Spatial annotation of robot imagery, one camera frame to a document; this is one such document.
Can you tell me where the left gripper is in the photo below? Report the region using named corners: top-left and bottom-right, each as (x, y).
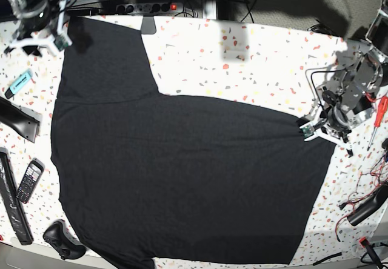
top-left (304, 99), bottom-right (353, 157)

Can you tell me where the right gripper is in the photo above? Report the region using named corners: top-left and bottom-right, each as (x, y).
top-left (12, 0), bottom-right (71, 54)

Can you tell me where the black T-shirt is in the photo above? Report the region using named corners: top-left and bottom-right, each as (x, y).
top-left (51, 17), bottom-right (335, 268)

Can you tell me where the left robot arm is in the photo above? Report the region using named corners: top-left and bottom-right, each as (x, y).
top-left (299, 0), bottom-right (387, 155)

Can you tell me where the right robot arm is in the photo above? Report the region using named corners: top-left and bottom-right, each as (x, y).
top-left (4, 0), bottom-right (72, 56)

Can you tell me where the light blue highlighter marker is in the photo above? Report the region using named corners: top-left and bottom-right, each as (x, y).
top-left (5, 69), bottom-right (33, 99)

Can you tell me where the red black tool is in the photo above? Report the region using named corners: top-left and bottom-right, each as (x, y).
top-left (359, 237), bottom-right (387, 269)

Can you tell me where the black table clamp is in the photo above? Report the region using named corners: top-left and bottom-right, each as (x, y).
top-left (141, 16), bottom-right (156, 35)

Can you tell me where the black remote control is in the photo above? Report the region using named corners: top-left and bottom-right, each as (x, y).
top-left (16, 158), bottom-right (44, 204)

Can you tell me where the long black flat bar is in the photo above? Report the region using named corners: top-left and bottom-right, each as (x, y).
top-left (1, 151), bottom-right (34, 245)

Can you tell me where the black game controller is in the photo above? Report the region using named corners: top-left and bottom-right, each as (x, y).
top-left (43, 221), bottom-right (86, 260)

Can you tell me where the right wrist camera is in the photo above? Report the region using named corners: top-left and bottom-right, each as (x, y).
top-left (54, 33), bottom-right (72, 51)

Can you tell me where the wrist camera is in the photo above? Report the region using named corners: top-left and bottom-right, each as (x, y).
top-left (54, 33), bottom-right (72, 51)
top-left (299, 123), bottom-right (315, 138)

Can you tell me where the red and black wire bundle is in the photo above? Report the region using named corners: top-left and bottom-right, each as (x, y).
top-left (334, 152), bottom-right (388, 243)

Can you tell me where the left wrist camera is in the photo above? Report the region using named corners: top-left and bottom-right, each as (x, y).
top-left (299, 123), bottom-right (315, 138)

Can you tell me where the black cylinder with wires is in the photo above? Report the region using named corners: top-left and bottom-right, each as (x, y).
top-left (347, 185), bottom-right (387, 227)

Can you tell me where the red handled screwdriver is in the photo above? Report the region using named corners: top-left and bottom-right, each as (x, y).
top-left (367, 95), bottom-right (387, 151)

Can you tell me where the black plastic handle part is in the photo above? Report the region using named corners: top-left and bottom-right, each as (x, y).
top-left (1, 98), bottom-right (40, 143)

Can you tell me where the black cable strip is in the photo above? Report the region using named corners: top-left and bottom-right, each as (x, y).
top-left (312, 252), bottom-right (343, 266)

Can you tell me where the power strip with red switch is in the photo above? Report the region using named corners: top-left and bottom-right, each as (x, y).
top-left (116, 2), bottom-right (184, 15)

